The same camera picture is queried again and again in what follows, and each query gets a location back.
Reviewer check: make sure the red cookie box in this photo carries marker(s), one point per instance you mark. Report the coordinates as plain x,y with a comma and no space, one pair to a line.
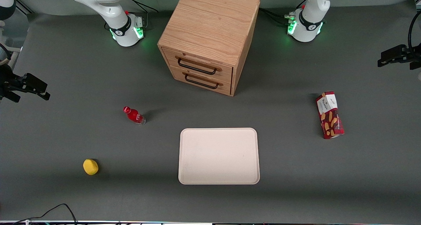
330,116

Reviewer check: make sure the wooden drawer front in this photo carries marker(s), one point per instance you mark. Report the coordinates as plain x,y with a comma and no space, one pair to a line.
225,88
227,74

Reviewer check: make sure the wooden two-drawer cabinet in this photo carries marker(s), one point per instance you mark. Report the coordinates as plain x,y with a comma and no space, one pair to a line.
210,24

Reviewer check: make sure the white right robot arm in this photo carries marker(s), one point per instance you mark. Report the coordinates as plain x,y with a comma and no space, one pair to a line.
122,25

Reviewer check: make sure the small red soda bottle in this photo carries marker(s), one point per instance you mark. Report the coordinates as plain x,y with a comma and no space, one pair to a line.
134,115

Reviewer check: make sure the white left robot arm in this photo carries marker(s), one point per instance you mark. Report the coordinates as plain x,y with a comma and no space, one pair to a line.
309,25

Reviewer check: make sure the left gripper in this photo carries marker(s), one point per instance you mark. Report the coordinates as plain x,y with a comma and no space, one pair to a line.
408,55

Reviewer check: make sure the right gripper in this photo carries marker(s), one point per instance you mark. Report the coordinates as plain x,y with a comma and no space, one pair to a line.
6,77

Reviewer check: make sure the yellow lemon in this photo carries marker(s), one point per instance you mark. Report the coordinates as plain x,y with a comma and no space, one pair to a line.
90,167

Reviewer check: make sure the beige plastic tray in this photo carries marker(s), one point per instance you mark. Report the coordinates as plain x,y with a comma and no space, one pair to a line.
218,156

